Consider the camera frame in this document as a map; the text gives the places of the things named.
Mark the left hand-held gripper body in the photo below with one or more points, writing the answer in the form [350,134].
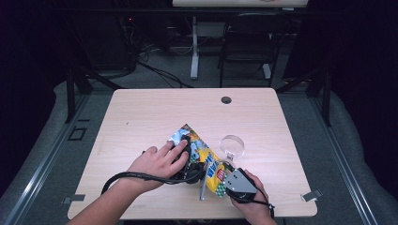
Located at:
[194,175]

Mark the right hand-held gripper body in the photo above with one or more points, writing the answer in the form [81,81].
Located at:
[239,184]

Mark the yellow spouted pouch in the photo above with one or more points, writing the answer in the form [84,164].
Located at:
[209,165]

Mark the clear glass jar with lid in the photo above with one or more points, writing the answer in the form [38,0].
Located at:
[232,145]

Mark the person's right hand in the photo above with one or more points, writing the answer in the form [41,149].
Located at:
[258,206]

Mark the person's left hand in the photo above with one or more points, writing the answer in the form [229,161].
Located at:
[153,168]

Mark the grey tape piece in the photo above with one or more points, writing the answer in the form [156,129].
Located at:
[311,195]
[75,198]

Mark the white background desk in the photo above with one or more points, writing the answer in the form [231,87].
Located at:
[194,47]

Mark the black metal stand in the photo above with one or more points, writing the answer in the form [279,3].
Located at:
[70,93]
[326,100]

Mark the pale rectangular box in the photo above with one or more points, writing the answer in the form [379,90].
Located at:
[211,29]

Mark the black chair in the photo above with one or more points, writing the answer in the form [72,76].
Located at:
[250,43]

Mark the dark computer case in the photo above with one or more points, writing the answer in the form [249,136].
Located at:
[103,43]

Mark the aluminium floor rail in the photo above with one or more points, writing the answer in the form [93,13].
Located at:
[341,159]
[47,159]

